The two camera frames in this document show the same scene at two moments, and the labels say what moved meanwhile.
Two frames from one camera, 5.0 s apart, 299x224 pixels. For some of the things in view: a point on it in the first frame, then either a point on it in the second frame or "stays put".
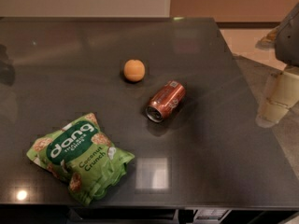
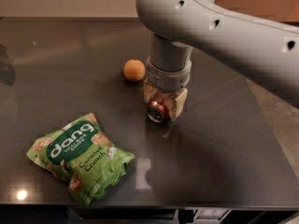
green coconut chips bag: x=84 y=158 stays put
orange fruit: x=134 y=70 stays put
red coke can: x=167 y=100 stays put
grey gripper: x=288 y=44 to x=168 y=77
